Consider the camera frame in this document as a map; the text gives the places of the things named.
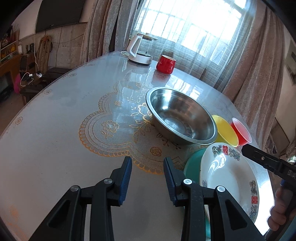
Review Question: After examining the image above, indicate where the white plate with red characters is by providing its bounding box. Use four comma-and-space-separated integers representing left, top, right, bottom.
199, 143, 259, 222

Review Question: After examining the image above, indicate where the stainless steel bowl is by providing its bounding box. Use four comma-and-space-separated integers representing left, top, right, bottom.
145, 87, 218, 145

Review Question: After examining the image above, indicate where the red plastic bowl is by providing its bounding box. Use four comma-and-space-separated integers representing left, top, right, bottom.
230, 118, 252, 146

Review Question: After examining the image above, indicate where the yellow plastic bowl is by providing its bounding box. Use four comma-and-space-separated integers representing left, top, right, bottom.
212, 114, 239, 147

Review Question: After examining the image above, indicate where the teal round plate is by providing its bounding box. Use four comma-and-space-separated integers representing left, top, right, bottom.
183, 147, 212, 241

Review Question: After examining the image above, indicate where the beige curtain right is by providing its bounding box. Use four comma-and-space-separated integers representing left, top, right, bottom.
223, 1, 285, 149

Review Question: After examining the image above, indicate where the beige curtain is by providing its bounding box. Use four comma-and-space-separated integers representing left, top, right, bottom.
223, 1, 285, 149
80, 0, 139, 64

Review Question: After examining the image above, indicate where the lace tablecloth with gold flowers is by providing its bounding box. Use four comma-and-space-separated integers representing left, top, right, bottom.
0, 51, 271, 241

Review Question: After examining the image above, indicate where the sheer white window curtain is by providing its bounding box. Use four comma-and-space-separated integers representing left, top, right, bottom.
132, 1, 256, 91

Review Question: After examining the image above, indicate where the red mug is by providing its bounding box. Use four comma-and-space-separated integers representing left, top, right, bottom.
156, 55, 176, 74

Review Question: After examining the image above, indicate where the white electric kettle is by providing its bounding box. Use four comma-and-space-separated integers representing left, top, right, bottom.
121, 33, 158, 65

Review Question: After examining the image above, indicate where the beige curtain left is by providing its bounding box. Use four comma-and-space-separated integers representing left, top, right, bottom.
80, 0, 139, 64

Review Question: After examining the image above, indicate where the white charger cable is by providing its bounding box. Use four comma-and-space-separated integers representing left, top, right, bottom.
19, 44, 43, 88

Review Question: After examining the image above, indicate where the wooden chair at wall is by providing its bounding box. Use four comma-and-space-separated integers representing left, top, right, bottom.
35, 35, 53, 74

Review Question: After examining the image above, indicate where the black wall television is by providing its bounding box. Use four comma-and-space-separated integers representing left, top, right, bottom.
36, 0, 85, 33

